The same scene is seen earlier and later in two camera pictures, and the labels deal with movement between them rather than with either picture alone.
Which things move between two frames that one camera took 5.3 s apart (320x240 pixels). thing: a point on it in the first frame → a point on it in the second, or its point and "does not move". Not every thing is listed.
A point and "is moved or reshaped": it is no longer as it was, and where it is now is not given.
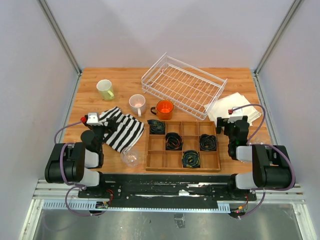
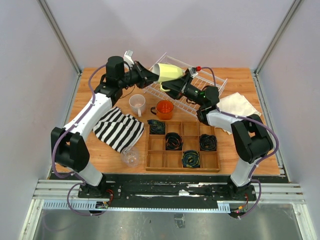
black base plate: (166, 189) does not move
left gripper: (111, 122) → (146, 76)
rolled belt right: (208, 142) does not move
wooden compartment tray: (158, 159) does not move
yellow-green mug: (104, 86) is moved or reshaped
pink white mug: (137, 103) does not move
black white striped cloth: (128, 130) does not move
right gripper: (222, 122) → (179, 86)
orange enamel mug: (164, 110) does not move
